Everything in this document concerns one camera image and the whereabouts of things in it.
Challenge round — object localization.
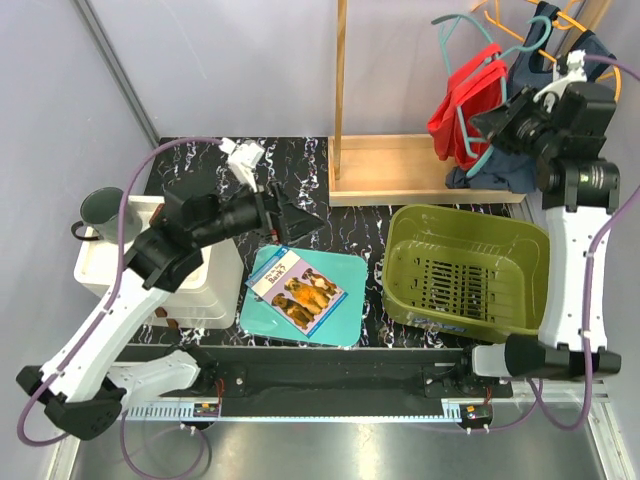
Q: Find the red tank top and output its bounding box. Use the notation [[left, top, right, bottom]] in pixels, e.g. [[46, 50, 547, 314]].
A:
[[427, 43, 507, 172]]

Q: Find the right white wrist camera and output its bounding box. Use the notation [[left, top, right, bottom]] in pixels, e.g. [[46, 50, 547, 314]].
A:
[[533, 50, 587, 113]]

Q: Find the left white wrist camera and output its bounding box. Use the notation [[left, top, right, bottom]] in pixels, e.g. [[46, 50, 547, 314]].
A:
[[219, 138, 265, 193]]

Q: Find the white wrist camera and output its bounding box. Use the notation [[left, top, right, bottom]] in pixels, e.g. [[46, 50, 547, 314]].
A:
[[533, 50, 587, 113], [219, 138, 265, 193]]

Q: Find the white plastic storage box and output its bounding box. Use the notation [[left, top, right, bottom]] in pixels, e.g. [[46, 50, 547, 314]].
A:
[[73, 194, 245, 331]]

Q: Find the olive green plastic basket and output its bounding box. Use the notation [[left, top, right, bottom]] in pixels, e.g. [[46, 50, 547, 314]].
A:
[[381, 205, 550, 343]]

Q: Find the dog picture book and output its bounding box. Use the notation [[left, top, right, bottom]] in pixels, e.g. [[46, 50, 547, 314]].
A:
[[246, 246, 348, 339]]

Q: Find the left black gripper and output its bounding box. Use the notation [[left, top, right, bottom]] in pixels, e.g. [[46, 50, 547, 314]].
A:
[[196, 174, 327, 247]]

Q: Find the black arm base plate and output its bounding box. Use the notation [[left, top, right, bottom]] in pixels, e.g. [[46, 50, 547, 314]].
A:
[[124, 344, 514, 419]]

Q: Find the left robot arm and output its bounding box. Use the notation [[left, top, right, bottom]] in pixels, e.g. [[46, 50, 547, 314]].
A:
[[16, 179, 324, 440]]

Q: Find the wooden clothes rack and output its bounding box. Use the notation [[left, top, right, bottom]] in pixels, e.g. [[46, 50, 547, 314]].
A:
[[328, 1, 525, 207]]

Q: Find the aluminium rail frame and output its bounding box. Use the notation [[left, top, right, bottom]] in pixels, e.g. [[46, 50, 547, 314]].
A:
[[44, 319, 640, 480]]

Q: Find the orange hanger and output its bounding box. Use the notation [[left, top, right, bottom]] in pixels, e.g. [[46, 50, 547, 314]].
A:
[[469, 0, 624, 101]]

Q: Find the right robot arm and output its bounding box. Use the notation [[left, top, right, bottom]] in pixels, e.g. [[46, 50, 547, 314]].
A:
[[453, 81, 622, 397]]

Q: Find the navy blue tank top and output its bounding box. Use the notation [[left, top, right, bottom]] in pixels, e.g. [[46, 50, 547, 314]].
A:
[[445, 1, 616, 194]]

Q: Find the teal cutting mat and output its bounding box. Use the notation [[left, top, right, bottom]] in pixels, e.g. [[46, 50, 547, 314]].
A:
[[239, 245, 368, 347]]

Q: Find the dark green metal mug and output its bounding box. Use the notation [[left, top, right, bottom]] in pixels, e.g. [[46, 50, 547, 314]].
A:
[[70, 187, 142, 244]]

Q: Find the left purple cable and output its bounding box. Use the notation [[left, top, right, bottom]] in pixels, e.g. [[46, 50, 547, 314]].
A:
[[17, 137, 226, 479]]

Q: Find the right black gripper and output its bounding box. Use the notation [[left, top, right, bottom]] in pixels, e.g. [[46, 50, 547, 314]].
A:
[[468, 84, 563, 163]]

